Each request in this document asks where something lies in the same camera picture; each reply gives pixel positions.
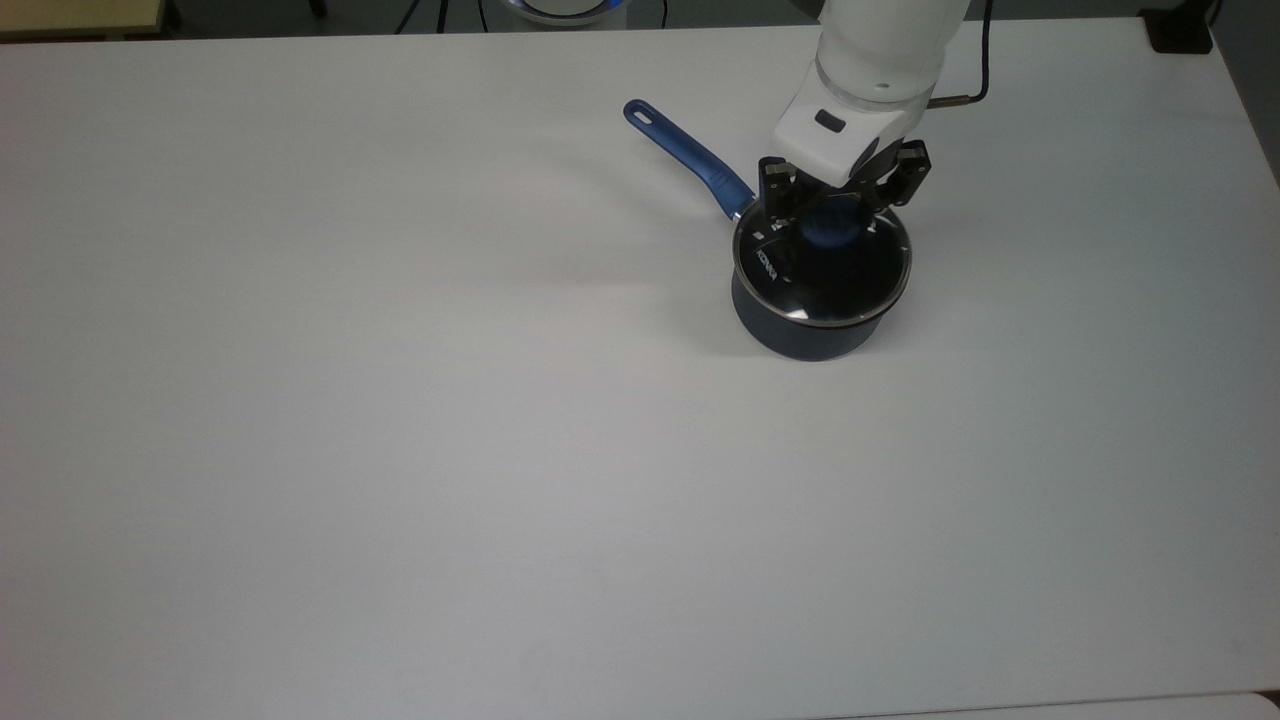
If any black table clamp mount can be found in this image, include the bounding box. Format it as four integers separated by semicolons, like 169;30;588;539
1139;4;1217;57

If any light wooden tabletop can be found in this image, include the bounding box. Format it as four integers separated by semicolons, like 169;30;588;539
0;0;167;42

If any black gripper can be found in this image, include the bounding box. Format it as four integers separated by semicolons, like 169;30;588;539
756;139;933;234

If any black robot wrist cable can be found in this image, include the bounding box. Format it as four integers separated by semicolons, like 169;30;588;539
925;0;994;110

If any glass lid with blue knob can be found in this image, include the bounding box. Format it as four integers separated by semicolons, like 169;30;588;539
732;194;914;330

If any white robot base blue ring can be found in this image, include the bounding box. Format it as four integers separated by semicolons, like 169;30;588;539
499;0;632;28

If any dark blue saucepan with handle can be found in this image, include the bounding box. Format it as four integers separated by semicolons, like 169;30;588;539
622;97;914;362

